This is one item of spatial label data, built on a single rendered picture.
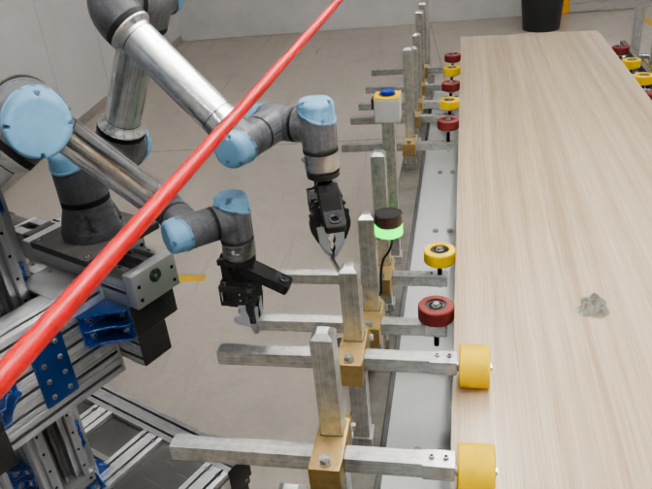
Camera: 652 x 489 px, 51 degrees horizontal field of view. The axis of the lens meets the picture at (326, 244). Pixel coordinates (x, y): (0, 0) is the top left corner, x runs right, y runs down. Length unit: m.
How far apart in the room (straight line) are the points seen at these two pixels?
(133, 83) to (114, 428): 1.24
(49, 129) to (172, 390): 1.77
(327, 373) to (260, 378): 1.77
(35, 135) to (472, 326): 0.92
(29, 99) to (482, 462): 0.92
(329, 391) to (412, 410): 0.63
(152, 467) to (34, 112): 1.33
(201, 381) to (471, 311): 1.58
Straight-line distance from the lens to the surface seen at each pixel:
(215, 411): 2.72
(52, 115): 1.26
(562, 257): 1.74
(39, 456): 1.98
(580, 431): 1.27
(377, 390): 1.63
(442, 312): 1.51
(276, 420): 2.63
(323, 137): 1.39
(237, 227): 1.48
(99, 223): 1.70
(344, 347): 1.31
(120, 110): 1.69
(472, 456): 1.09
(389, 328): 1.56
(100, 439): 2.44
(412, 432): 1.64
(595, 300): 1.56
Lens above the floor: 1.76
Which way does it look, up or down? 28 degrees down
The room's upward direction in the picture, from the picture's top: 6 degrees counter-clockwise
